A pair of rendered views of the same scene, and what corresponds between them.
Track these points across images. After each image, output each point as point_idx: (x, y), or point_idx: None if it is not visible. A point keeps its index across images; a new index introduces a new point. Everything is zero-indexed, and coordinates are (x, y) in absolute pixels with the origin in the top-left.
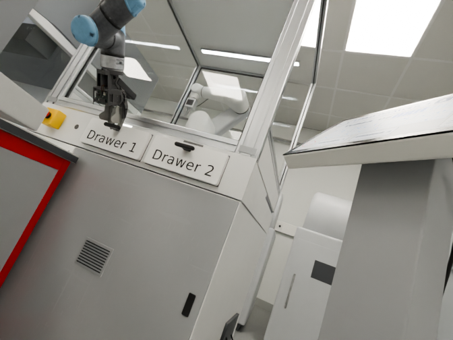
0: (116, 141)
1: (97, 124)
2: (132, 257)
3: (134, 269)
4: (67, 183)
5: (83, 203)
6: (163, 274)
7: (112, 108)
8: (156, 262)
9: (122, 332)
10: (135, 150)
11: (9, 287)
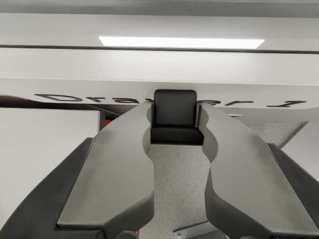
0: (201, 101)
1: (27, 87)
2: (271, 115)
3: (275, 116)
4: (114, 105)
5: None
6: (316, 116)
7: (151, 218)
8: (308, 115)
9: (261, 119)
10: (296, 105)
11: None
